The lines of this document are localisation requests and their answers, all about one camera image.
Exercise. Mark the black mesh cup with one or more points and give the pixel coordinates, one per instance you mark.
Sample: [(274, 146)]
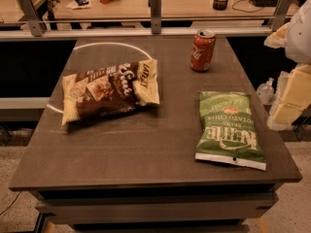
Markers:
[(220, 5)]

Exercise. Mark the green kettle chip bag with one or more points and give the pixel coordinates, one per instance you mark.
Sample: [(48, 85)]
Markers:
[(229, 133)]

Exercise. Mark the middle metal bracket post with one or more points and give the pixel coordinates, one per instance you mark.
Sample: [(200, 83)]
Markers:
[(155, 6)]

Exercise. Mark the metal bracket post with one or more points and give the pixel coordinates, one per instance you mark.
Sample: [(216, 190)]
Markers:
[(155, 6), (36, 26), (280, 14)]

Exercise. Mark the left metal bracket post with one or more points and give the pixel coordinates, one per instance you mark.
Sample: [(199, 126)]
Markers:
[(36, 26)]

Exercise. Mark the right metal bracket post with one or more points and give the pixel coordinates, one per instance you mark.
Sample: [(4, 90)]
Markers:
[(280, 14)]

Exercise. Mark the brown chip bag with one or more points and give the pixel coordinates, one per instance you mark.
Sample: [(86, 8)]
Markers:
[(110, 91)]

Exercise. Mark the red coke can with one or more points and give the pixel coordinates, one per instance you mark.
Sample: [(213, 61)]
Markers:
[(202, 50)]

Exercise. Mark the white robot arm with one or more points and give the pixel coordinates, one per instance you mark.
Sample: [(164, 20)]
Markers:
[(298, 37)]

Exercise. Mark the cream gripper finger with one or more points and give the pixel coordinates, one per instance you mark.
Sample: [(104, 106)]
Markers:
[(277, 39), (293, 96)]

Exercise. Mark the clear sanitizer bottle left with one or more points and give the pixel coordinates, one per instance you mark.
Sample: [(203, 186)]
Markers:
[(265, 91)]

